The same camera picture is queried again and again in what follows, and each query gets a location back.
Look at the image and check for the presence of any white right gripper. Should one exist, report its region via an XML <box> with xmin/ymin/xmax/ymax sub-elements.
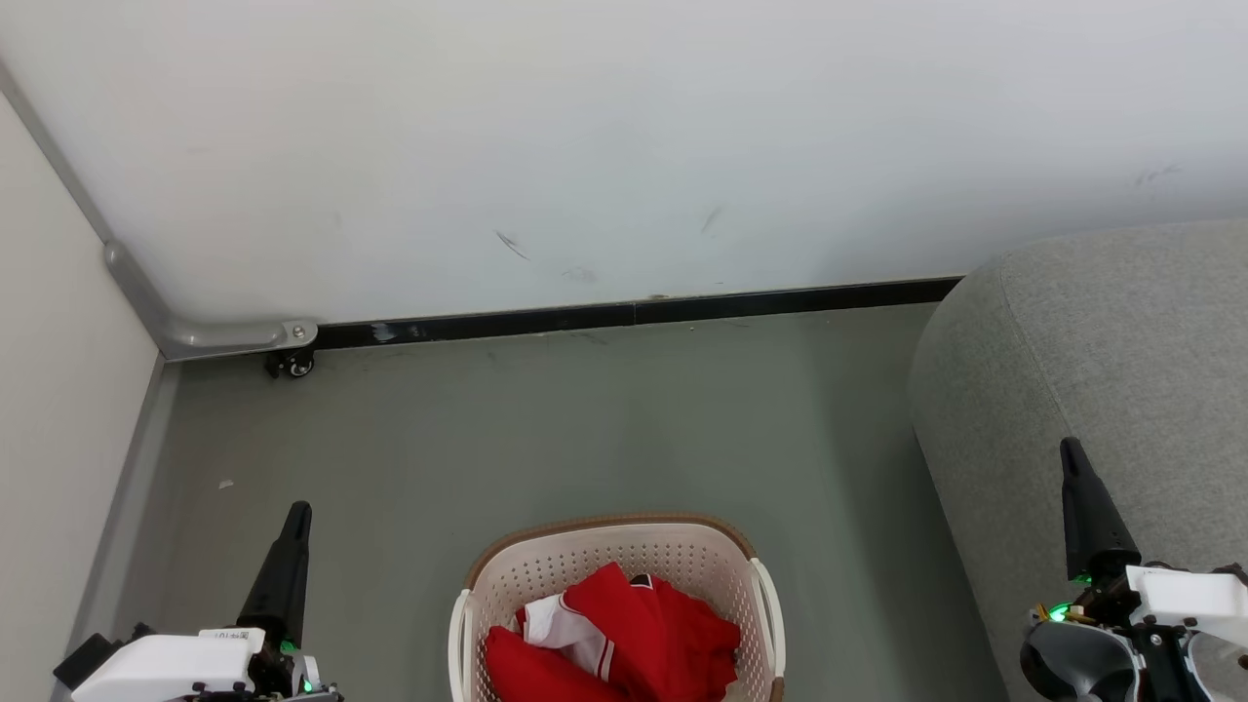
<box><xmin>1033</xmin><ymin>437</ymin><xmax>1248</xmax><ymax>637</ymax></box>

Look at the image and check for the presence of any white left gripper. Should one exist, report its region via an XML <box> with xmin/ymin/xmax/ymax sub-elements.
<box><xmin>70</xmin><ymin>501</ymin><xmax>342</xmax><ymax>702</ymax></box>

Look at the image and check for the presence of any red jersey with lettering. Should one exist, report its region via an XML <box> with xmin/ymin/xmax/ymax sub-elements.
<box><xmin>515</xmin><ymin>562</ymin><xmax>742</xmax><ymax>701</ymax></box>

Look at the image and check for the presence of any grey fabric sofa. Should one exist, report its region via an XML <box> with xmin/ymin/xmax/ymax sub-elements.
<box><xmin>907</xmin><ymin>219</ymin><xmax>1248</xmax><ymax>702</ymax></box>

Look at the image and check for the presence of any grey floor skirting strip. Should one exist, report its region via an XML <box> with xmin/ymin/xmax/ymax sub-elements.
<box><xmin>49</xmin><ymin>356</ymin><xmax>182</xmax><ymax>702</ymax></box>

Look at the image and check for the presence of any cream perforated laundry basket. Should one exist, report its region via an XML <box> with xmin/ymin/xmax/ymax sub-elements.
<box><xmin>448</xmin><ymin>512</ymin><xmax>787</xmax><ymax>702</ymax></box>

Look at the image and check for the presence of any black baseboard strip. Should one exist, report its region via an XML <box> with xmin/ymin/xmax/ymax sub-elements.
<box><xmin>316</xmin><ymin>277</ymin><xmax>966</xmax><ymax>351</ymax></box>

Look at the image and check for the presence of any grey metal frame rail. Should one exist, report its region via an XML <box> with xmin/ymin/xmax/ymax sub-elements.
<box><xmin>0</xmin><ymin>58</ymin><xmax>320</xmax><ymax>363</ymax></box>

